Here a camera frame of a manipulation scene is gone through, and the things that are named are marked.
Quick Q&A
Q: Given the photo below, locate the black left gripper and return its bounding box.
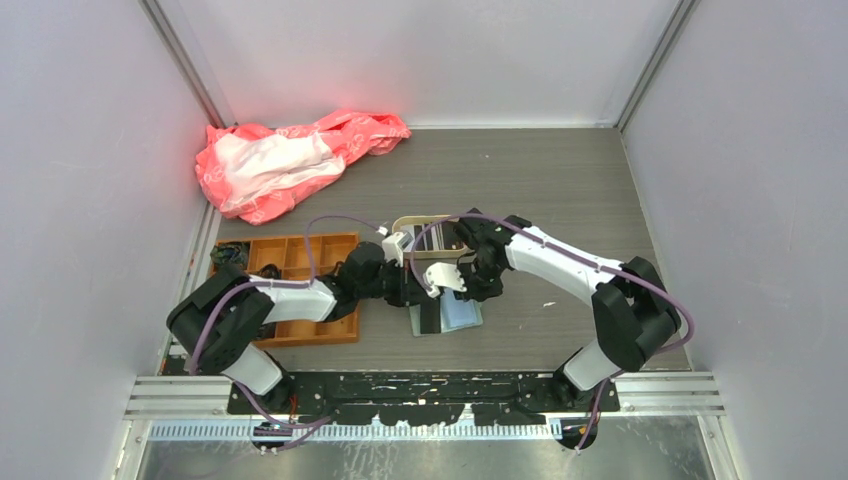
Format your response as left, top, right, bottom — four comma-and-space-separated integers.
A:
357, 257, 431, 307

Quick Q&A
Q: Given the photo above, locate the green leather card holder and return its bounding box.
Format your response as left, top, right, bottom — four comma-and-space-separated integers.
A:
409, 289, 483, 337

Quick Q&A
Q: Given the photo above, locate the beige oval card tray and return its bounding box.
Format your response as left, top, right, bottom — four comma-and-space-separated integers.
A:
392, 215, 469, 260

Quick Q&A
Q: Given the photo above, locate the orange compartment organizer box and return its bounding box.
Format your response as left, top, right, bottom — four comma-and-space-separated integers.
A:
215, 232, 360, 349

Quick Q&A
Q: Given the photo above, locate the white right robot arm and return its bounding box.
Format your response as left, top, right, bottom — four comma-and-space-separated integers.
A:
453, 209, 682, 411

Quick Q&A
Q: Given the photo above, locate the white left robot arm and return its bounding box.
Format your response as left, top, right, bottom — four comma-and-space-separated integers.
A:
166, 242, 430, 413

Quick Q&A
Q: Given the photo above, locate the stack of credit cards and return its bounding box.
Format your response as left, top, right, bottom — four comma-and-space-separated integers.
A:
412, 222, 465, 252

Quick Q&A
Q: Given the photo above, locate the black roll in organizer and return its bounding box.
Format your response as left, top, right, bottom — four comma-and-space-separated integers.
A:
258, 263, 282, 280

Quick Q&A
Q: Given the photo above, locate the dark bundle in organizer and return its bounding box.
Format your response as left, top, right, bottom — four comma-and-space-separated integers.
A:
210, 241, 251, 270

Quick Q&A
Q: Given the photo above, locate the pink and white plastic bag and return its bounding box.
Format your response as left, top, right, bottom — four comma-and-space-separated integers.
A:
194, 109, 411, 225

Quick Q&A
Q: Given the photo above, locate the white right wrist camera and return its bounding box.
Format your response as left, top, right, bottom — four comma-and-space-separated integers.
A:
423, 262, 467, 298

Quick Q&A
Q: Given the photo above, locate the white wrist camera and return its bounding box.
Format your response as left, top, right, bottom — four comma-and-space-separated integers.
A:
380, 231, 414, 266
423, 262, 467, 298

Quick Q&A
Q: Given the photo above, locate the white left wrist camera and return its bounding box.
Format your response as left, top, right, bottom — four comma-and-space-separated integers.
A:
380, 231, 414, 266

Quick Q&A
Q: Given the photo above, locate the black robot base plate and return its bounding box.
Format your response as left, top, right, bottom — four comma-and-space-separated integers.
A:
227, 371, 620, 427

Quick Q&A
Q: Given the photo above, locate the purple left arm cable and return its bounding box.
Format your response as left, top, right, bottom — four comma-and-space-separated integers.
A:
188, 214, 399, 453

